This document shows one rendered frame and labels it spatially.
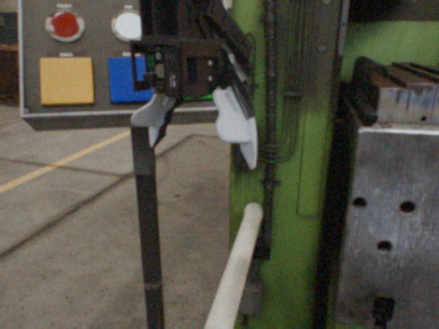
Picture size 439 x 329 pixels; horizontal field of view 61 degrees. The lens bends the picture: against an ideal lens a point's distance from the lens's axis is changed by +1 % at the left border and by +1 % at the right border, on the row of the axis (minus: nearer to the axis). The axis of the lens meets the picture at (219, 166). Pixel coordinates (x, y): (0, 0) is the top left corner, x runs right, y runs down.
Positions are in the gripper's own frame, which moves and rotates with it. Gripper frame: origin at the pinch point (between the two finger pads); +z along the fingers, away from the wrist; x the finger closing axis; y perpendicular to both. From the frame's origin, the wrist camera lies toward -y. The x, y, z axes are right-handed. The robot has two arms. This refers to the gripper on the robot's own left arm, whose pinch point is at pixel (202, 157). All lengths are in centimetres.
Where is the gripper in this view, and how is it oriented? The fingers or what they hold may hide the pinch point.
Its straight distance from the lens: 45.4
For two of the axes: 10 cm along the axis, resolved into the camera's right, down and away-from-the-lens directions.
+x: 8.3, 1.9, -5.2
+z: 0.0, 9.4, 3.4
